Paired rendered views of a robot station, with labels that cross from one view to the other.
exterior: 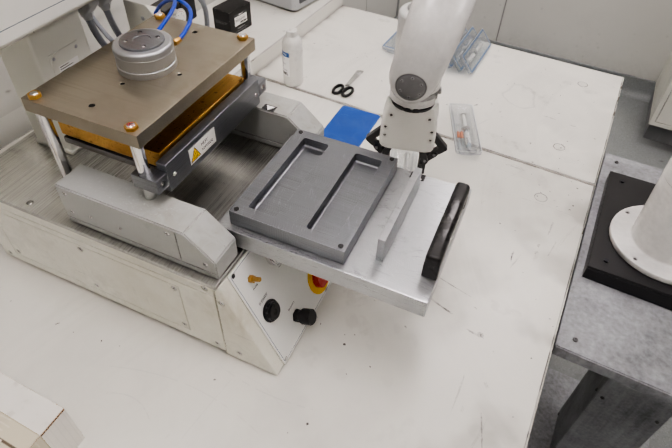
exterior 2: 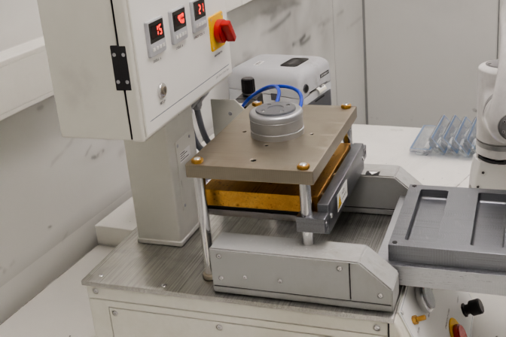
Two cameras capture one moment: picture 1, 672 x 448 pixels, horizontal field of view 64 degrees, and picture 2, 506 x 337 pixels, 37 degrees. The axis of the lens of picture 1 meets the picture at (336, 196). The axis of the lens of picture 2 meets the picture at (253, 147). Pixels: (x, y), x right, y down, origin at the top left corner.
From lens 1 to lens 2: 0.51 m
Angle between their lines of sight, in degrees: 23
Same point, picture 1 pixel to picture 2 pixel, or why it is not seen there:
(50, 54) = (175, 141)
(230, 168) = (345, 235)
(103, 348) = not seen: outside the picture
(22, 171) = (139, 264)
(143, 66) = (285, 127)
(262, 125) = (366, 192)
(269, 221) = (432, 246)
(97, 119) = (267, 167)
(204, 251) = (380, 279)
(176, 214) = (342, 251)
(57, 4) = (192, 92)
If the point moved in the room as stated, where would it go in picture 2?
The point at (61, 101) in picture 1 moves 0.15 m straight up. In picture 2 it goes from (224, 161) to (212, 53)
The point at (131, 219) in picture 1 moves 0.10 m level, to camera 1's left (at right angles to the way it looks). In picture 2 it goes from (298, 263) to (222, 271)
